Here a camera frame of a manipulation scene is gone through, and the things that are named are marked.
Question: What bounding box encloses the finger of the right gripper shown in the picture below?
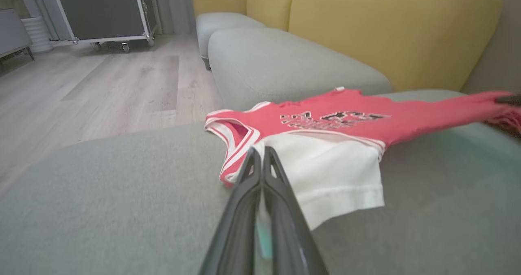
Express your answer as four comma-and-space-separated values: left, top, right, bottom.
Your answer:
494, 95, 521, 106

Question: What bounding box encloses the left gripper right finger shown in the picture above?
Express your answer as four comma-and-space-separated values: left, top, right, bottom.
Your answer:
263, 146, 329, 275

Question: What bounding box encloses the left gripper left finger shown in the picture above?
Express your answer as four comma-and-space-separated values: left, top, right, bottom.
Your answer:
199, 147, 262, 275

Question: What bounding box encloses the red jersey number 23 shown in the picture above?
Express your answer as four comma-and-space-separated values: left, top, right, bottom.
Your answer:
204, 87, 521, 231

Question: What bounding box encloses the wide yellow sofa backrest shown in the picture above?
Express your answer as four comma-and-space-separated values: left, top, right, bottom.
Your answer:
288, 0, 503, 91

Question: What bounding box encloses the large grey sofa seat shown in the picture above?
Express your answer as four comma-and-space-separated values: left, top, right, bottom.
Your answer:
0, 88, 521, 275

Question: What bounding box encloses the small grey sofa seat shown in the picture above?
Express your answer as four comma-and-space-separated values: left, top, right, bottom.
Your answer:
196, 12, 267, 70

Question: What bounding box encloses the grey curtain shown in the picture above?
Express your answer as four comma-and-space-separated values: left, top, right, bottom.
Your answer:
153, 0, 198, 35

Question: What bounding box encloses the black wheeled flight case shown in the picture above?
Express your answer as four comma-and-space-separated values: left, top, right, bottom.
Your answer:
48, 0, 158, 54

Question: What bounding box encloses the white ribbed cylinder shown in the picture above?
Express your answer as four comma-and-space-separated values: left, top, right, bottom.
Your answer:
20, 16, 54, 54

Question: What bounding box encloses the pale green tv cabinet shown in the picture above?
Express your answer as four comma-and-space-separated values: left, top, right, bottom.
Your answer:
0, 8, 35, 62

